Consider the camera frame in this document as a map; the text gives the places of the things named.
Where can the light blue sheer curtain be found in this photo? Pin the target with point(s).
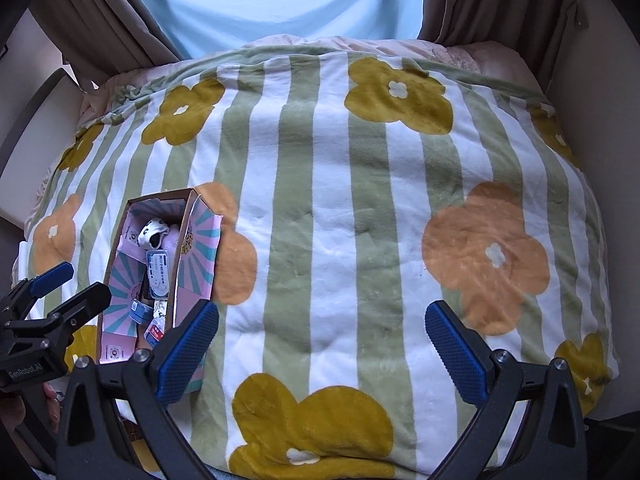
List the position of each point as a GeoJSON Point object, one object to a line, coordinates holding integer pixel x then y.
{"type": "Point", "coordinates": [280, 0]}

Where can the small blue case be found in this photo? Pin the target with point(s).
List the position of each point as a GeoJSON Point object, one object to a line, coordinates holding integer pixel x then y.
{"type": "Point", "coordinates": [139, 310]}

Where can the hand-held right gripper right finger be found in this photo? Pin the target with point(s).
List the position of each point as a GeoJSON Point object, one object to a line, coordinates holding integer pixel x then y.
{"type": "Point", "coordinates": [455, 355]}

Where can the striped floral blanket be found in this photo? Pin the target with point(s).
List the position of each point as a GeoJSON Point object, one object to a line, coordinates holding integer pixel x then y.
{"type": "Point", "coordinates": [325, 200]}

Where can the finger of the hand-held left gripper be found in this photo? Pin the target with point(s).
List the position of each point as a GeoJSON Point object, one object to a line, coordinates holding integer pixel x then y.
{"type": "Point", "coordinates": [85, 302]}
{"type": "Point", "coordinates": [50, 277]}

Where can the white padded headboard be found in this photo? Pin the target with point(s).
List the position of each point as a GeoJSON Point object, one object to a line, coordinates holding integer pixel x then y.
{"type": "Point", "coordinates": [40, 125]}

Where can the pink tissue pack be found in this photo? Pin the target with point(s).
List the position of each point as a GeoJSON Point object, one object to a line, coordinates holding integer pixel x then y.
{"type": "Point", "coordinates": [173, 240]}

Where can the pink printed cardboard box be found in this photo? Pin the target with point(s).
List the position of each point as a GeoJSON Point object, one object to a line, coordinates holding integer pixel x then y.
{"type": "Point", "coordinates": [197, 240]}

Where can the white spotted clip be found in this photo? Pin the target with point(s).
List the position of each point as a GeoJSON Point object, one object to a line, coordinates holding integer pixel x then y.
{"type": "Point", "coordinates": [151, 230]}

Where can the person's left hand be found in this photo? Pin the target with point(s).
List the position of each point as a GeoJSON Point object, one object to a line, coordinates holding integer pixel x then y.
{"type": "Point", "coordinates": [47, 402]}

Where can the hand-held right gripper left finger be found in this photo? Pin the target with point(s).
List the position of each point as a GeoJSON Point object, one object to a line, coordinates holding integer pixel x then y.
{"type": "Point", "coordinates": [187, 355]}

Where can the red and blue clear case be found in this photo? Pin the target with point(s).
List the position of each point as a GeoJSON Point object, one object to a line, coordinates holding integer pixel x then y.
{"type": "Point", "coordinates": [155, 333]}

